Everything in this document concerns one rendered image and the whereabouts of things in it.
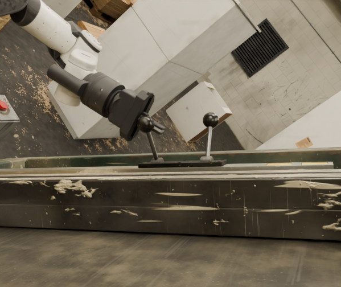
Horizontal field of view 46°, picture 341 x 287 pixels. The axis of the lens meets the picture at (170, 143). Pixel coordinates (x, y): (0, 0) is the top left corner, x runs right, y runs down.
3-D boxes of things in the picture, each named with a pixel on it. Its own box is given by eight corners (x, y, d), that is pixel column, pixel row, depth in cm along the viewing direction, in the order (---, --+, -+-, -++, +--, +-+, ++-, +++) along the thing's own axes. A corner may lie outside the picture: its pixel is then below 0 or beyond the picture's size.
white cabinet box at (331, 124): (201, 189, 518) (342, 92, 450) (227, 228, 507) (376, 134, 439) (185, 196, 461) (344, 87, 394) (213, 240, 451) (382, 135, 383)
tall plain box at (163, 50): (95, 95, 433) (224, -18, 376) (124, 140, 422) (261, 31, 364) (39, 87, 350) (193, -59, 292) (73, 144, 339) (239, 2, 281)
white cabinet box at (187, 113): (176, 111, 637) (212, 83, 613) (196, 141, 626) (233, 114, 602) (165, 110, 595) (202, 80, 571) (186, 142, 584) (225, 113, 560)
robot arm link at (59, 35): (64, 61, 129) (8, 20, 111) (93, 32, 126) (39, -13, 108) (77, 82, 122) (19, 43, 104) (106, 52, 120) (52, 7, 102)
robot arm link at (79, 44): (75, 94, 109) (83, 79, 127) (102, 68, 107) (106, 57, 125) (46, 65, 105) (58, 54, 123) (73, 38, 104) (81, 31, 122)
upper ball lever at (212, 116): (200, 168, 91) (205, 117, 96) (217, 168, 89) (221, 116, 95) (196, 162, 88) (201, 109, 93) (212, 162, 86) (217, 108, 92)
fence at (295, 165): (-19, 183, 116) (-20, 169, 116) (333, 180, 82) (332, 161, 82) (-33, 185, 112) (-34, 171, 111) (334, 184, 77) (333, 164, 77)
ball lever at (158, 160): (153, 161, 96) (138, 113, 89) (168, 160, 95) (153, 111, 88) (148, 171, 93) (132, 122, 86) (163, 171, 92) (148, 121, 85)
